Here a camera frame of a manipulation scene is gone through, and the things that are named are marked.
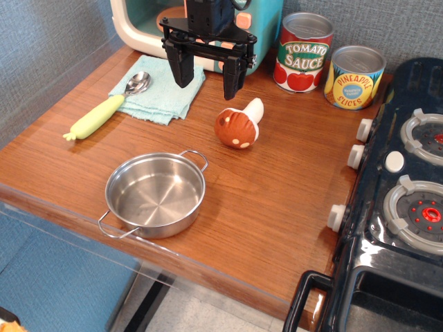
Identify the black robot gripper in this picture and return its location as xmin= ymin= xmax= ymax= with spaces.
xmin=159 ymin=1 xmax=257 ymax=100

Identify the stainless steel pan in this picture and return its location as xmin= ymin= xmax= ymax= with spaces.
xmin=98 ymin=150 xmax=209 ymax=239

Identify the light blue cloth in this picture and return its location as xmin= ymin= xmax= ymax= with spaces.
xmin=109 ymin=55 xmax=206 ymax=125

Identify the brown toy mushroom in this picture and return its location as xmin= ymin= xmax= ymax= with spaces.
xmin=214 ymin=98 xmax=264 ymax=149

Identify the teal toy microwave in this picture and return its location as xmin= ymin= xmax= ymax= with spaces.
xmin=111 ymin=1 xmax=283 ymax=64

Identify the tomato sauce can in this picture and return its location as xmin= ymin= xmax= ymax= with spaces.
xmin=273 ymin=12 xmax=334 ymax=93

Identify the pineapple slices can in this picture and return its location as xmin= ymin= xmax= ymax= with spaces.
xmin=324 ymin=45 xmax=386 ymax=110

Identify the black toy stove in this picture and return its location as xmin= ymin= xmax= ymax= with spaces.
xmin=284 ymin=57 xmax=442 ymax=331

